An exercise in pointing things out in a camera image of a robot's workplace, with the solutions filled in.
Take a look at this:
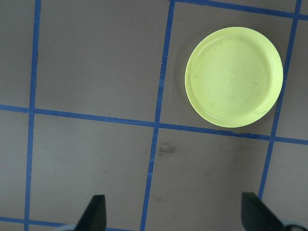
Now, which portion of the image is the yellow round plate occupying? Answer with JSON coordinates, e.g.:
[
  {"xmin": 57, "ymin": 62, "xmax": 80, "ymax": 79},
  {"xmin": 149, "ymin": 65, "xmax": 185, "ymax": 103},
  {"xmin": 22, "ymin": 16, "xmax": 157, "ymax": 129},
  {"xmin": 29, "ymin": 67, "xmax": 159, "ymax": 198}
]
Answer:
[{"xmin": 184, "ymin": 26, "xmax": 284, "ymax": 128}]

